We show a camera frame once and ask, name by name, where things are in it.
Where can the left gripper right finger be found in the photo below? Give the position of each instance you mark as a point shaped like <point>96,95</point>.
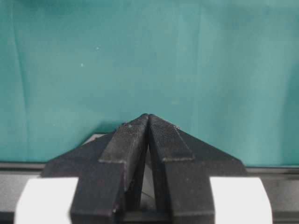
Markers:
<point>182,166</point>

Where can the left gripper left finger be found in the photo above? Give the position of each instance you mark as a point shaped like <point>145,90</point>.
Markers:
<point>109,170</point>

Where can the green table cloth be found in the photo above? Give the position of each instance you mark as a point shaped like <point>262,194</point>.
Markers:
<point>223,71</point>

